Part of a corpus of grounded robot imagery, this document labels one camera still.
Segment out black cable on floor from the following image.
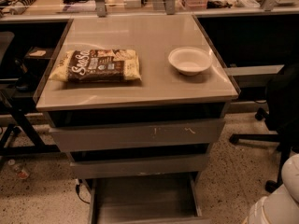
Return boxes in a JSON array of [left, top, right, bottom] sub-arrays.
[[75, 179, 92, 205]]

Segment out grey top drawer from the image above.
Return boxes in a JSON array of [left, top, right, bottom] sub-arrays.
[[50, 119, 224, 152]]

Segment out grey drawer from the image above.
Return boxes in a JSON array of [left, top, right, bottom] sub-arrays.
[[50, 119, 224, 152], [70, 154, 209, 179], [88, 174, 212, 224]]

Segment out plastic bottle on floor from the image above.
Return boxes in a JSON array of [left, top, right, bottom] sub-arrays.
[[7, 159, 30, 180]]

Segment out grey middle drawer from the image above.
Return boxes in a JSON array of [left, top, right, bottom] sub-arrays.
[[70, 154, 209, 179]]

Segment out black coiled spring tool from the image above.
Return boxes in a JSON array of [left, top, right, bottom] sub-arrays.
[[9, 0, 36, 15]]

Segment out grey bottom drawer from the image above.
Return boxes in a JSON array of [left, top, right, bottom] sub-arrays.
[[88, 174, 212, 224]]

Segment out black desk frame left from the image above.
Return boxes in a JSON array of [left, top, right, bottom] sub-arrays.
[[0, 31, 59, 158]]

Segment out white paper bowl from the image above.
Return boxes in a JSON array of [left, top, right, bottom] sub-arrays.
[[168, 47, 212, 76]]

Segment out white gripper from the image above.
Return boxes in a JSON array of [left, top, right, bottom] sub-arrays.
[[242, 197, 270, 224]]

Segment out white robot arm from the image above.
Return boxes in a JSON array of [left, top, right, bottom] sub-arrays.
[[242, 154, 299, 224]]

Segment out black office chair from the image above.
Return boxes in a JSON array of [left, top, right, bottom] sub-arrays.
[[229, 63, 299, 193]]

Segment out brown yellow snack bag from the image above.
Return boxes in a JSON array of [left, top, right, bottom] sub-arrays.
[[50, 49, 141, 83]]

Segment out grey drawer cabinet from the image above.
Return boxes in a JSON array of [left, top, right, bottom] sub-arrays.
[[33, 13, 241, 224]]

